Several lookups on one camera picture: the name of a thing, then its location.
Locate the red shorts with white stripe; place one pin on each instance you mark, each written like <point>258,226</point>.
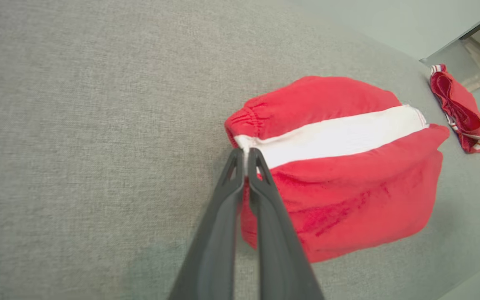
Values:
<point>348,200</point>

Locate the red Bulls basketball jersey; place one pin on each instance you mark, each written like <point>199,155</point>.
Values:
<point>461,108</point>

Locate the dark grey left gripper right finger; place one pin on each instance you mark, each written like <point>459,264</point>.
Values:
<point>277,250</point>

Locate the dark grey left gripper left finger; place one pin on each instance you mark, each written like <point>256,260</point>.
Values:
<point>215,250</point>

